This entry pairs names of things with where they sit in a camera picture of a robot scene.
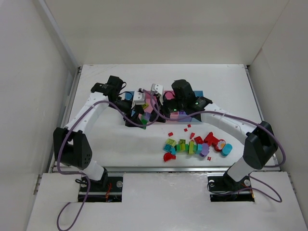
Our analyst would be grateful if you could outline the green L lego stack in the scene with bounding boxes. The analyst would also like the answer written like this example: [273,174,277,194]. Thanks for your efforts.
[141,112,151,125]

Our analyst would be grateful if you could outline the lime lego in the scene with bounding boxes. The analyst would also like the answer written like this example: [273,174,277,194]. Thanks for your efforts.
[142,103,149,109]

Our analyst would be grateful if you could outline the green lego row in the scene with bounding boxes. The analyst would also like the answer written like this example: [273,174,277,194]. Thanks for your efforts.
[174,139,203,155]

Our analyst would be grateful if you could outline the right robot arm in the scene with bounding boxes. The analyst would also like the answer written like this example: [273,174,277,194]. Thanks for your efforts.
[151,79,278,183]

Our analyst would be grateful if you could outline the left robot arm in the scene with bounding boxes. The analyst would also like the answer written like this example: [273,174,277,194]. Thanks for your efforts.
[53,76,143,188]

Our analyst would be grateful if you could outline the small pink bin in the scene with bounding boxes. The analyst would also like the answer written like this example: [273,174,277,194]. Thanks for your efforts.
[163,90,179,119]

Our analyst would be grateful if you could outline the light blue bin left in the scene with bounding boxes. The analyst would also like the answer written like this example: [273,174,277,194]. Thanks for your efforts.
[124,91,134,101]

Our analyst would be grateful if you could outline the large pink bin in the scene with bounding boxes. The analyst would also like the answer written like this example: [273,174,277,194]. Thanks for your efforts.
[139,94,163,122]

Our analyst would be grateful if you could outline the lime printed lego brick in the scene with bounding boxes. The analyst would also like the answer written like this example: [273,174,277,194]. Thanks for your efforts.
[166,139,177,146]

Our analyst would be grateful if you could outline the teal lego bricks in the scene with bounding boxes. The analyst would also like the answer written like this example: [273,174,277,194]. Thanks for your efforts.
[163,144,176,155]

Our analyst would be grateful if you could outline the red dome lego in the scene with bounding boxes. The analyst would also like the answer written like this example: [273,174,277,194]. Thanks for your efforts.
[163,153,176,162]

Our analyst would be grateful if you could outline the lavender flower lego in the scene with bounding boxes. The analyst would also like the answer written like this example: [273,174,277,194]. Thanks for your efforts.
[198,143,209,157]

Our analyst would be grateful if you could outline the red lego cluster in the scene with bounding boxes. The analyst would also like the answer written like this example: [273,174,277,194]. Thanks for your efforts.
[194,132,219,146]

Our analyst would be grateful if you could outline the red round flower lego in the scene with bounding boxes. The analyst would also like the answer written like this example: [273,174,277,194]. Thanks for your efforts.
[214,139,226,152]

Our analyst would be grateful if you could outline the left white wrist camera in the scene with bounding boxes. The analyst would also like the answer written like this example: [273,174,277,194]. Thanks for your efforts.
[132,91,146,105]

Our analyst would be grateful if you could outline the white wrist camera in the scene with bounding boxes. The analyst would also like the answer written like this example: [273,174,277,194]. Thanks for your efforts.
[150,83,164,98]
[132,91,146,105]

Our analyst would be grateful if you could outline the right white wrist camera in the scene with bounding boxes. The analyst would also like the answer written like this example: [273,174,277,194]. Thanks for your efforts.
[150,83,164,98]

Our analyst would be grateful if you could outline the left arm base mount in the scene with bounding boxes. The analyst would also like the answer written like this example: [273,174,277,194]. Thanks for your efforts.
[75,176,123,203]

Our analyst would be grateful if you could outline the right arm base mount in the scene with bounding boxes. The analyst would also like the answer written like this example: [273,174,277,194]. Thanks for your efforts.
[207,176,255,202]

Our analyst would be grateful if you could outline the metal table rail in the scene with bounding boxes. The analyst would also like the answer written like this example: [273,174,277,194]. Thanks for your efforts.
[49,166,281,173]

